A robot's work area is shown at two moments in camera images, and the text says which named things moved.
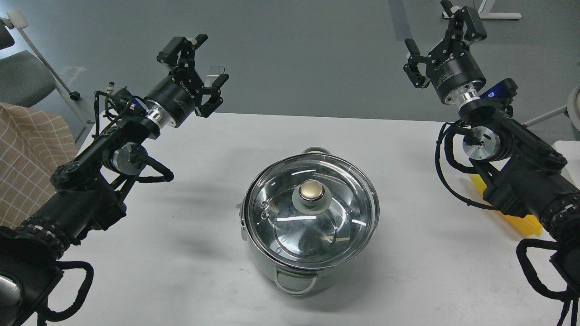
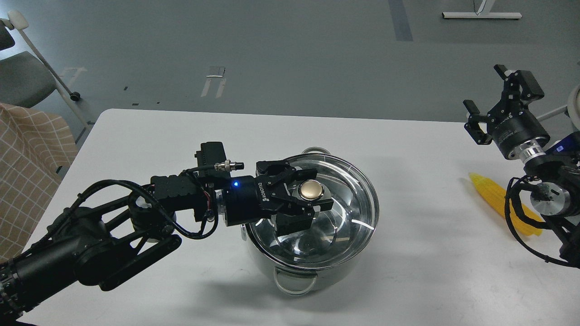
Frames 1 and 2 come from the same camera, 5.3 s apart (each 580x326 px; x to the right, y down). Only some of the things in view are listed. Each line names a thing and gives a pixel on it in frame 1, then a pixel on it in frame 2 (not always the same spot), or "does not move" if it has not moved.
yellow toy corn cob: [528, 224] does not move
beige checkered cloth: [34, 145] does not move
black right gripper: [451, 68] to [510, 124]
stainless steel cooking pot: [290, 280] does not move
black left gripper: [175, 97] to [248, 198]
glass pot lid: [312, 211] does not move
